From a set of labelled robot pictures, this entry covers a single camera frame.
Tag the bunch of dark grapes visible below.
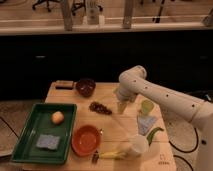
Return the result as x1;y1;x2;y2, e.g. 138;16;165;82
89;102;112;115

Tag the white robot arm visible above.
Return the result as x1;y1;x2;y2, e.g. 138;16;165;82
116;65;213;171

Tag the dark maroon bowl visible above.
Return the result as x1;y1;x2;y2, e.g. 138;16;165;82
75;78;96;97

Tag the red orange bowl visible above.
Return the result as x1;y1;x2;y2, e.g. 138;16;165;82
72;125;101;157

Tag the green plastic cup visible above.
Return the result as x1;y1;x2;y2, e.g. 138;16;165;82
140;100;154;116

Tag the light blue cloth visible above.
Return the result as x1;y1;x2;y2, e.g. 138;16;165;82
137;116;157;136

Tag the white cup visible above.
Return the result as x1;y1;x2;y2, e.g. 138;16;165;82
128;135;149;157

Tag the yellow banana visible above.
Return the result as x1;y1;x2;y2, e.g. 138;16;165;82
99;152;126;159

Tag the small dark metal object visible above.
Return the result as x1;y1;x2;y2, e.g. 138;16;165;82
92;151;99;164

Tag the brown wooden block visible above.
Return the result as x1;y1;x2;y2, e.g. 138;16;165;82
55;80;74;90

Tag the peach coloured apple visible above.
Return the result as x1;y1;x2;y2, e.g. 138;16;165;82
51;111;64;125

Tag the blue sponge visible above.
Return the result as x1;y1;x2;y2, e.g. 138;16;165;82
36;134;60;150

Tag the green plastic tray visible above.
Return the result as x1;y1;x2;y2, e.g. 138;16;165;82
11;103;77;164

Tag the black cable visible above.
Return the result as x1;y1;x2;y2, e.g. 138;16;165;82
168;126;200;154

